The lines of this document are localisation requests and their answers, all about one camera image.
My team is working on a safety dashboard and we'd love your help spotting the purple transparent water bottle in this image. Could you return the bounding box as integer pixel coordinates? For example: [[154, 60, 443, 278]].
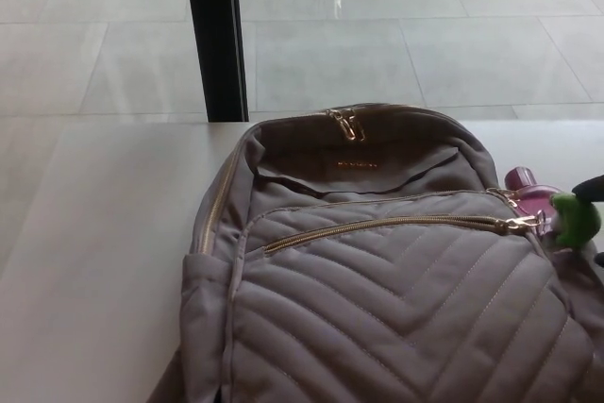
[[504, 165, 567, 237]]

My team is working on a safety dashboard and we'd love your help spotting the black window frame post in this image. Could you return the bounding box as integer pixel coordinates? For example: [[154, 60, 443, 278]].
[[183, 0, 250, 123]]

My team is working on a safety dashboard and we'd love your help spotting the grey quilted backpack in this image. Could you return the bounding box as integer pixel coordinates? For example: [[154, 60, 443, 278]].
[[162, 103, 604, 403]]

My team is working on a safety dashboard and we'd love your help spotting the green plush keychain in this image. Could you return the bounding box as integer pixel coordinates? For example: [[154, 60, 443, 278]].
[[548, 191, 601, 249]]

